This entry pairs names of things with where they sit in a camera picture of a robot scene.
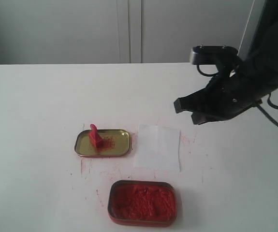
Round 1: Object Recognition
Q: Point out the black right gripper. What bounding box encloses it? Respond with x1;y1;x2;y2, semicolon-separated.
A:
174;72;269;125

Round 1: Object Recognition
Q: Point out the white cabinet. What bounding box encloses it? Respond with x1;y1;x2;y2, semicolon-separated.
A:
0;0;264;64

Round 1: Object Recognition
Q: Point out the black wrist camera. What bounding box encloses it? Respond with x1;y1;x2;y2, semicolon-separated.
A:
190;45;242;77

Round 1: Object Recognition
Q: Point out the gold tin lid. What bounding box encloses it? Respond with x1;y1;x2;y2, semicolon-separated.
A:
74;129;132;158

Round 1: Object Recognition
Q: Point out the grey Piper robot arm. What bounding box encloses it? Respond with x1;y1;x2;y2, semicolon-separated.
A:
174;22;278;125

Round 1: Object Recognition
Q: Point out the red stamp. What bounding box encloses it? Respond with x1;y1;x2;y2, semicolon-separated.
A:
88;124;103;149

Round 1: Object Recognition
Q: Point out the white paper sheet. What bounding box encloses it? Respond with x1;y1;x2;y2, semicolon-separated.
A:
133;124;180;172

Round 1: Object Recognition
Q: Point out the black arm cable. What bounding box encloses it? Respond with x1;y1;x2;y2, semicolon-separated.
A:
196;64;278;135

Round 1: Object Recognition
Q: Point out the red ink tin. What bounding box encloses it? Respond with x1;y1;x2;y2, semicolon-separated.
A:
107;180;177;227

